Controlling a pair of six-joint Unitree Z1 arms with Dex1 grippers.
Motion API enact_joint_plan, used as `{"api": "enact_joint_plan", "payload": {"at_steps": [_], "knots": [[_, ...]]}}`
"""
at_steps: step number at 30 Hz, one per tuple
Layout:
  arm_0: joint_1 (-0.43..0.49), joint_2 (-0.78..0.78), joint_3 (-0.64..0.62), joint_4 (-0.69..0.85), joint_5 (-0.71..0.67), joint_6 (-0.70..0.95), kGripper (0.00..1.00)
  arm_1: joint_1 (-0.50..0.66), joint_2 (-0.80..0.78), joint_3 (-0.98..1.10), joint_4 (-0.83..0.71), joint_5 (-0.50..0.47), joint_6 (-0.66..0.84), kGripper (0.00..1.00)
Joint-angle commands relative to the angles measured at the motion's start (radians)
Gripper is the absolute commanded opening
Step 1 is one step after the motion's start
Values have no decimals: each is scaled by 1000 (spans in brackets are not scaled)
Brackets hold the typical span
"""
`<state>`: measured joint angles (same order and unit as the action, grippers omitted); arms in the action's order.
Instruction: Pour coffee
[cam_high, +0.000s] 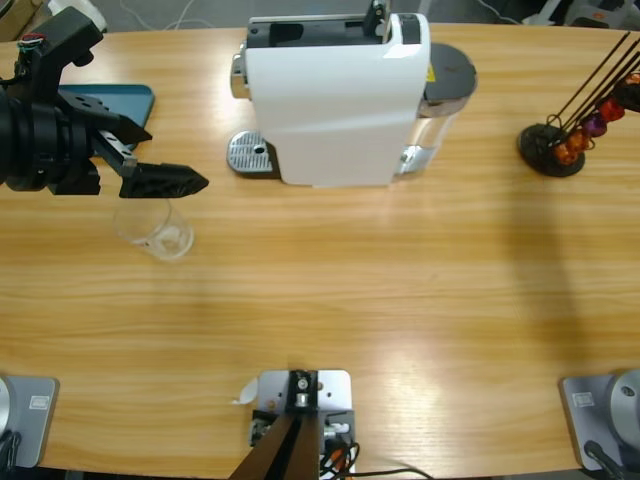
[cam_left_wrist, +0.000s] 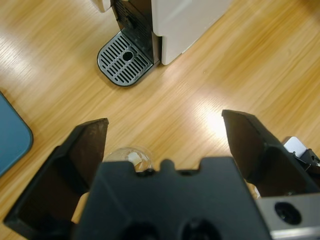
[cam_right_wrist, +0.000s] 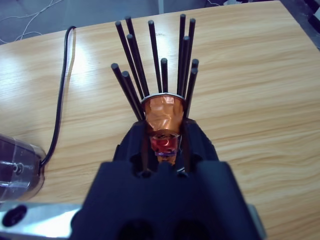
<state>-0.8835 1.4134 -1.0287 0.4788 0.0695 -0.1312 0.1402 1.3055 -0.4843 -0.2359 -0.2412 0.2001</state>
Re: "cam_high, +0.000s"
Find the white plastic bag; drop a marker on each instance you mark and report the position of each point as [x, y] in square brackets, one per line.
[65, 3]

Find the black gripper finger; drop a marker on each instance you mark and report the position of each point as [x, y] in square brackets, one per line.
[630, 95]

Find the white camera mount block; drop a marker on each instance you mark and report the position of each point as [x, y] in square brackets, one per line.
[332, 385]

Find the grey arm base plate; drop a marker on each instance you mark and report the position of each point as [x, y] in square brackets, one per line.
[42, 430]
[580, 425]

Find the dark camera post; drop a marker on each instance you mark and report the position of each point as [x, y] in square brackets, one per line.
[290, 450]

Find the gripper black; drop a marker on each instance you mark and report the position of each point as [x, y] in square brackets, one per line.
[50, 150]

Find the orange coffee capsule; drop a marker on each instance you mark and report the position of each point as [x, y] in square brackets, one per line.
[580, 141]
[634, 79]
[565, 154]

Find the white capsule coffee machine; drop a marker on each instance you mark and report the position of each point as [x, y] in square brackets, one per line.
[330, 115]

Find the clear water tank dark lid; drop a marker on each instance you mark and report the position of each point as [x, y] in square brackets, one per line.
[450, 70]

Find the purple coffee capsule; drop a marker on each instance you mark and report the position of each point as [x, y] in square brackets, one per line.
[595, 126]

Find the cardboard box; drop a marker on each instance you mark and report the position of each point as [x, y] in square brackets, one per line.
[15, 15]

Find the white chair base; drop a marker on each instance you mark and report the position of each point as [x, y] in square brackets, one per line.
[550, 10]

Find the white tape piece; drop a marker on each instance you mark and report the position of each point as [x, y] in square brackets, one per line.
[247, 392]

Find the teal plastic tray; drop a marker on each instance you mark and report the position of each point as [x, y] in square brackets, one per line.
[135, 100]

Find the red coffee capsule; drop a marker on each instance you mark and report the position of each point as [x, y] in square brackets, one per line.
[612, 110]

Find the clear glass cup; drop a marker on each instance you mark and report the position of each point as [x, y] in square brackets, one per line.
[165, 240]

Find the black capsule holder with rods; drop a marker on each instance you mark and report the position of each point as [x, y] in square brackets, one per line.
[532, 145]

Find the chrome drip tray grate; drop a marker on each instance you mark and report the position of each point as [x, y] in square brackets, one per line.
[247, 150]

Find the white furniture leg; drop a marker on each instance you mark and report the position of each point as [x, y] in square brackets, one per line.
[425, 6]

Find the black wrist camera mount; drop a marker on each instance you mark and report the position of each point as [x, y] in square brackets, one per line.
[65, 35]

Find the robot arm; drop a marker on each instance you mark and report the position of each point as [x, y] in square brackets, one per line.
[627, 400]
[4, 405]

